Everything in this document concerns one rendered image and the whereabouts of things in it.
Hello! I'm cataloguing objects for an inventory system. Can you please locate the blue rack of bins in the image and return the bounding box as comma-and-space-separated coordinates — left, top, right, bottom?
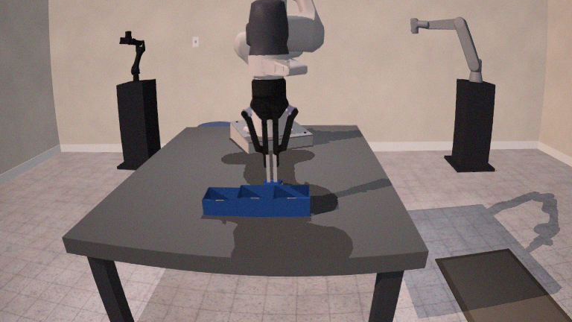
202, 185, 310, 217

